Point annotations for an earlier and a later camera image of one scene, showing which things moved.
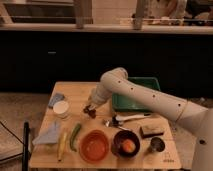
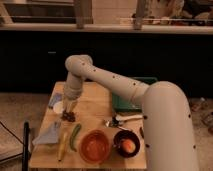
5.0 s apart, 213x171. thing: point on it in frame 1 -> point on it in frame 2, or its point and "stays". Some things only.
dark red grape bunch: x=91 y=112 -> x=68 y=116
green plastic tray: x=125 y=104 stays
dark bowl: x=118 y=141 stays
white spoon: x=123 y=117 stays
